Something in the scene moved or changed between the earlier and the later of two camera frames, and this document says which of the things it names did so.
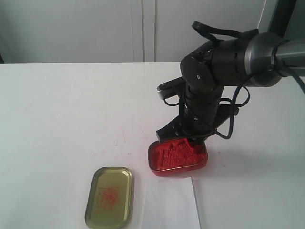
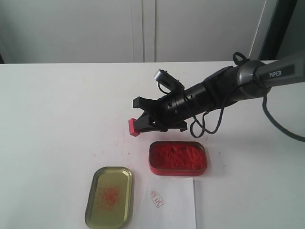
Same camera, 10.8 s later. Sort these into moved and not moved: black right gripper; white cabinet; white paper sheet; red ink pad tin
Moved: black right gripper
Not moved: white paper sheet; red ink pad tin; white cabinet
